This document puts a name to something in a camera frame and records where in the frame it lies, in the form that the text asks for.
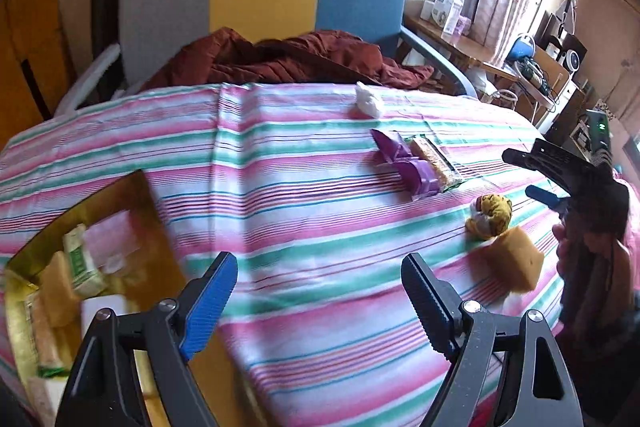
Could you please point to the wooden desk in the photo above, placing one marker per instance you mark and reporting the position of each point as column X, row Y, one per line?
column 465, row 49

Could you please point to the gold cardboard box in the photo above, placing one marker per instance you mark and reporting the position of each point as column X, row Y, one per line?
column 150, row 257

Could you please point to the person's right forearm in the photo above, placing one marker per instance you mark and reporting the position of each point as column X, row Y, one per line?
column 615, row 357

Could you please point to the blue round object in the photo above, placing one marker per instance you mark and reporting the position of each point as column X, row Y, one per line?
column 520, row 49

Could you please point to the cracker packet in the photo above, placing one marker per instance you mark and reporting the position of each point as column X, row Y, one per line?
column 42, row 337

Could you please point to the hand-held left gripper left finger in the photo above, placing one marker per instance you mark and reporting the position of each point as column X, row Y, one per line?
column 207, row 307

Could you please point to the black speaker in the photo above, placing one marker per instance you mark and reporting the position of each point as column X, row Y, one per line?
column 572, row 59

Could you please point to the striped bed sheet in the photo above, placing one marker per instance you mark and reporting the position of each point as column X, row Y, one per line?
column 310, row 217

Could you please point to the small purple box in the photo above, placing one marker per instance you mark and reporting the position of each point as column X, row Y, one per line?
column 461, row 27

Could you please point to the wooden wardrobe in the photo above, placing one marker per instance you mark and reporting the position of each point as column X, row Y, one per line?
column 30, row 57

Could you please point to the snack bar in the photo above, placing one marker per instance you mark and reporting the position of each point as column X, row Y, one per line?
column 437, row 162

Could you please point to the red-brown jacket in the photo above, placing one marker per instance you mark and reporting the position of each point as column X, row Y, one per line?
column 300, row 57

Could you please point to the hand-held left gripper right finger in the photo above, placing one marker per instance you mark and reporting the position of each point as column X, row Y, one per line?
column 430, row 302

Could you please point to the white tissue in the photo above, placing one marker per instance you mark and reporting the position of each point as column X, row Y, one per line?
column 369, row 102

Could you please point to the black device with green light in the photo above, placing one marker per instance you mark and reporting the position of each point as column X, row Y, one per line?
column 599, row 129

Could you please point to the green and gold packet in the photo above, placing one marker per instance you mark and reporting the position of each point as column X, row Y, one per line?
column 80, row 257

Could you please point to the white and blue carton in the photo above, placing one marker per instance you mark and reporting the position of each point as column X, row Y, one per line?
column 447, row 9

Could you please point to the white rectangular block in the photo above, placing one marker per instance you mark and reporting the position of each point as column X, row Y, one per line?
column 102, row 309

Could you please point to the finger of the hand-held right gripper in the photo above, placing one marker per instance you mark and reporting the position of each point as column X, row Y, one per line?
column 545, row 159
column 542, row 197

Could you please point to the person's right hand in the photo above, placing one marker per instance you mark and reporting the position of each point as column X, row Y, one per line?
column 561, row 252

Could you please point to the purple wrapper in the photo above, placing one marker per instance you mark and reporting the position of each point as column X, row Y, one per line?
column 405, row 164

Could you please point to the yellow patterned sock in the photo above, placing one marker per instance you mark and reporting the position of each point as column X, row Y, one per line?
column 492, row 214

